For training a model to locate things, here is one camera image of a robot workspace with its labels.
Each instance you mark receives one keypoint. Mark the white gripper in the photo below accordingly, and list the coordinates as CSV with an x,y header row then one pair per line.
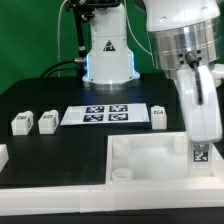
x,y
202,120

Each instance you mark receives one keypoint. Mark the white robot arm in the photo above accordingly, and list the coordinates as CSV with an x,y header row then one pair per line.
x,y
184,39

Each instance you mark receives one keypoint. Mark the white square tabletop part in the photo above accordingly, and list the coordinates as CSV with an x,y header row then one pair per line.
x,y
146,157

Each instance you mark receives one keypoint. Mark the white L-shaped obstacle fence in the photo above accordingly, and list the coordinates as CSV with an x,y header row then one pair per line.
x,y
132,195

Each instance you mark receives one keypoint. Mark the white sheet with markers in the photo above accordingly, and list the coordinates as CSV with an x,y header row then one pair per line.
x,y
102,114

